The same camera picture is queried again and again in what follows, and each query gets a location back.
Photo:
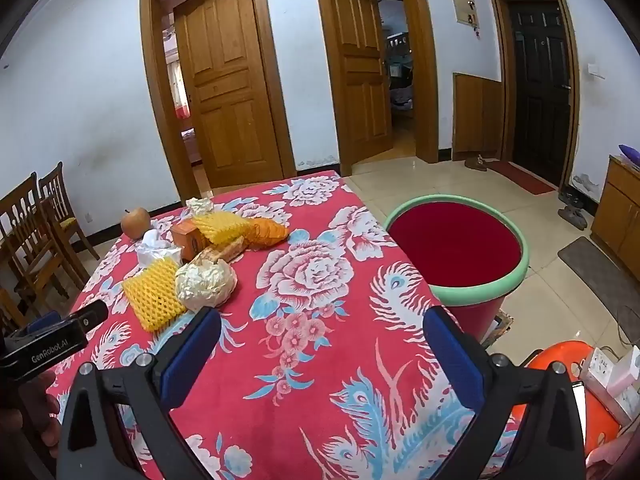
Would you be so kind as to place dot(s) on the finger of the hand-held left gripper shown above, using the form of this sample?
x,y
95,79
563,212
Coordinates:
x,y
90,315
42,321

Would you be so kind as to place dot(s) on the wooden wall panel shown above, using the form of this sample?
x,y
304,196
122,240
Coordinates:
x,y
477,115

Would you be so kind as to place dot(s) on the orange plastic stool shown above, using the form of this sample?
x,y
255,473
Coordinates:
x,y
600,430

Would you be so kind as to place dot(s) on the brown shoe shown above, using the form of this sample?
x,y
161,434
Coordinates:
x,y
475,163

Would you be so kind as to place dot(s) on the person's left hand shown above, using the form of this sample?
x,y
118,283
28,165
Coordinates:
x,y
42,410

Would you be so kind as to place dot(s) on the grey floor mat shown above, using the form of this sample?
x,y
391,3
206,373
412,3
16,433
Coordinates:
x,y
600,270

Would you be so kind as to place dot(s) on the yellow foam fruit net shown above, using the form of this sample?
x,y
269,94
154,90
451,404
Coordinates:
x,y
150,295
220,227

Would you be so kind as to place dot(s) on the wooden door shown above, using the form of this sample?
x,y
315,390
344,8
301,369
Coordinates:
x,y
357,70
230,85

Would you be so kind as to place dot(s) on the apple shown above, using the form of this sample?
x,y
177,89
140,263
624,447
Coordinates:
x,y
135,222

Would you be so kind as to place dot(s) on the red bin with green rim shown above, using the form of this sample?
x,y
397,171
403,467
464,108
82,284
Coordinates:
x,y
450,245

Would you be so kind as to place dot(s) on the red doormat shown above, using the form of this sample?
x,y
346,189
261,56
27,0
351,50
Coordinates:
x,y
522,177

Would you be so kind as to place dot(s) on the white power strip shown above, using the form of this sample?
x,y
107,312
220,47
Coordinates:
x,y
597,365

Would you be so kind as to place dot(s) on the smartphone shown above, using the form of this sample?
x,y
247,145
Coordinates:
x,y
580,405

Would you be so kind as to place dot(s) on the black door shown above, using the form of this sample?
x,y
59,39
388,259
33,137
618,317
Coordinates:
x,y
540,90

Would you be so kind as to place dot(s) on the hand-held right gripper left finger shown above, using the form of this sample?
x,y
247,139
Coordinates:
x,y
192,355

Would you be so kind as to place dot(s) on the beige fluffy scrubber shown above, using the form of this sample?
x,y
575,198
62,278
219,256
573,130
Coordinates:
x,y
205,282

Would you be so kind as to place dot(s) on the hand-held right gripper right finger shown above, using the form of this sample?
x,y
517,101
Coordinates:
x,y
452,355

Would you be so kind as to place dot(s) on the white charger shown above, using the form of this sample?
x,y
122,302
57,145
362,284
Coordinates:
x,y
622,370

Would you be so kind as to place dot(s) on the purple plastic item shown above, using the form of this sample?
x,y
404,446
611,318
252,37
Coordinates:
x,y
630,152

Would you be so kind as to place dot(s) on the printed cardboard box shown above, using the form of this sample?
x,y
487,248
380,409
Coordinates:
x,y
497,327

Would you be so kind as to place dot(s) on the wooden chair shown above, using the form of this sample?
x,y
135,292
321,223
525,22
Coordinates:
x,y
65,200
25,220

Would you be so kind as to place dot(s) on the beige wall panel box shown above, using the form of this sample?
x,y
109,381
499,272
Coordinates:
x,y
465,7

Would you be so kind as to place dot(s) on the wooden cabinet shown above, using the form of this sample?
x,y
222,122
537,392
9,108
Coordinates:
x,y
617,210

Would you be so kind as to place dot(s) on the red floral tablecloth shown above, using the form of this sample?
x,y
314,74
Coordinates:
x,y
320,240

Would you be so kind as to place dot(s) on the orange cardboard box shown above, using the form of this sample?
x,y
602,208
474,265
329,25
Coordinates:
x,y
187,237

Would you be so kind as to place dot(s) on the orange wrapper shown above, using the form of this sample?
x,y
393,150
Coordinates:
x,y
267,232

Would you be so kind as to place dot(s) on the grey shoe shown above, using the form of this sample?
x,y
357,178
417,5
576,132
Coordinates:
x,y
572,217

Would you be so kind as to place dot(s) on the white wall switch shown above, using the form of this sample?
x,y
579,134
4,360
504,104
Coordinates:
x,y
595,70

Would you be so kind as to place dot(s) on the small white tissue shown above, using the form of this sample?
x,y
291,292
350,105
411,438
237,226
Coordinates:
x,y
200,206

